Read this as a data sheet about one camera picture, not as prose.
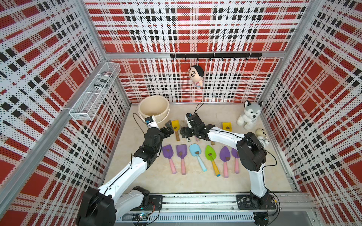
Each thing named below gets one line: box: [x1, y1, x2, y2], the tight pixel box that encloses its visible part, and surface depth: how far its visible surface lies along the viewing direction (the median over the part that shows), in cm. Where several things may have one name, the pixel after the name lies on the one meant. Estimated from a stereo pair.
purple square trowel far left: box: [162, 144, 177, 175], surface depth 93 cm
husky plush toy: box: [236, 100, 264, 130], surface depth 95 cm
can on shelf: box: [93, 71, 113, 91], surface depth 79 cm
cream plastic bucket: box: [138, 95, 171, 124], surface depth 101 cm
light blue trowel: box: [189, 143, 208, 172], surface depth 95 cm
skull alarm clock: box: [255, 128, 270, 148], surface depth 91 cm
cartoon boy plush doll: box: [188, 64, 205, 89], surface depth 93 cm
